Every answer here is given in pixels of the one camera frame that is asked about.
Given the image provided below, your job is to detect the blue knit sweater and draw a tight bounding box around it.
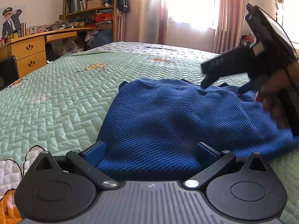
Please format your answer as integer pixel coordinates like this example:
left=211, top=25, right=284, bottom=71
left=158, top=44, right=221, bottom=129
left=97, top=78, right=298, bottom=181

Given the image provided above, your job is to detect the person's right hand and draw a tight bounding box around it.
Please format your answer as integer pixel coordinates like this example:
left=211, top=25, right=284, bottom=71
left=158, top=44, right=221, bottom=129
left=255, top=61, right=299, bottom=129

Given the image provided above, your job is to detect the green quilted bee bedspread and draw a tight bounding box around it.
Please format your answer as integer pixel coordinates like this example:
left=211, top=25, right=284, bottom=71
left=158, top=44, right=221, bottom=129
left=1, top=42, right=298, bottom=223

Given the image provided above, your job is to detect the pink window curtain right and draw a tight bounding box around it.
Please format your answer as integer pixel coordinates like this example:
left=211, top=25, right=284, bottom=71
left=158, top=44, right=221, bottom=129
left=212, top=0, right=249, bottom=54

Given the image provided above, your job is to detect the pink window curtain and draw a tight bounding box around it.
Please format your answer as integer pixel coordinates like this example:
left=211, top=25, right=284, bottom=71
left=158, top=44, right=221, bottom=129
left=124, top=0, right=168, bottom=45
left=212, top=0, right=249, bottom=54

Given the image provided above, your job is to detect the black chair with brown coat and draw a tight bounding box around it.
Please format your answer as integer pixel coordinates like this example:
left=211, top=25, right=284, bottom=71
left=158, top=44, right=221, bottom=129
left=0, top=56, right=19, bottom=90

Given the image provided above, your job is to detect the wooden desk with drawers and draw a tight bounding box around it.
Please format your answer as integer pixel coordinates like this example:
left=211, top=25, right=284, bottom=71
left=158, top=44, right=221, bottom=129
left=1, top=27, right=93, bottom=77

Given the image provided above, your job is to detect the pink window curtain left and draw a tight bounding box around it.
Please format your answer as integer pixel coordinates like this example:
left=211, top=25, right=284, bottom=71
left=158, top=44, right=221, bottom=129
left=124, top=0, right=168, bottom=45

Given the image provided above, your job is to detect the wooden bookshelf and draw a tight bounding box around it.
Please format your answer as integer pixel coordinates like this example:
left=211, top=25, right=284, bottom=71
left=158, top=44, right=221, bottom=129
left=63, top=0, right=120, bottom=42

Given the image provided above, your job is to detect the pilot child portrait photo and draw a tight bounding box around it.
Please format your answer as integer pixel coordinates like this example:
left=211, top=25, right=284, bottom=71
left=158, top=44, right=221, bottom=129
left=2, top=7, right=23, bottom=39

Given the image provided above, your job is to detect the black bag hanging on shelf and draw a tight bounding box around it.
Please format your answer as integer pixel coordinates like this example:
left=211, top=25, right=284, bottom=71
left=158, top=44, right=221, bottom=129
left=117, top=0, right=129, bottom=13

